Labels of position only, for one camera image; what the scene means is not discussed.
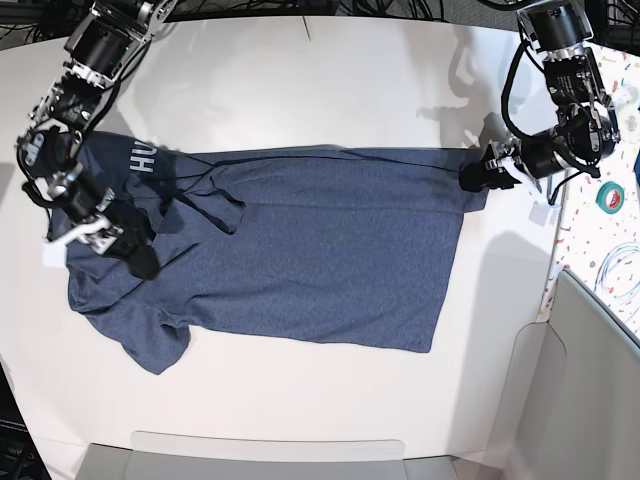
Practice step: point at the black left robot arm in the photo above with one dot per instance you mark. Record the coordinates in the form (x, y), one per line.
(587, 129)

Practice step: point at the green tape roll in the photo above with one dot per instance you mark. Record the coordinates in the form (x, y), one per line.
(610, 197)

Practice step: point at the grey bin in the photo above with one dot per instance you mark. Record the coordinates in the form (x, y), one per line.
(569, 408)
(168, 456)

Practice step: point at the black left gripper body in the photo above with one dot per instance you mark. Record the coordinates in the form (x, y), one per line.
(536, 157)

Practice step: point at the dark blue t-shirt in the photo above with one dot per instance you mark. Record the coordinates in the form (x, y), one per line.
(319, 244)

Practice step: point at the terrazzo pattern side table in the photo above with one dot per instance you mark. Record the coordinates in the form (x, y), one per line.
(602, 250)

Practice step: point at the grey bin right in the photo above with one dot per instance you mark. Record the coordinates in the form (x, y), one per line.
(569, 408)

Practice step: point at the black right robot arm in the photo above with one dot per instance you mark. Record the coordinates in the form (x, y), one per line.
(104, 51)

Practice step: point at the grey bin bottom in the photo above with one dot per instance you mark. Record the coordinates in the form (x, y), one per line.
(168, 456)

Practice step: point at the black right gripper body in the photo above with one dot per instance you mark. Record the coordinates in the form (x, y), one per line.
(80, 204)

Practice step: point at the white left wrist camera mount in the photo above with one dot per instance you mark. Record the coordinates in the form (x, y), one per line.
(543, 211)

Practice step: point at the dark blue cloth at edge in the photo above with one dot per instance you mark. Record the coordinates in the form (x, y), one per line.
(637, 169)

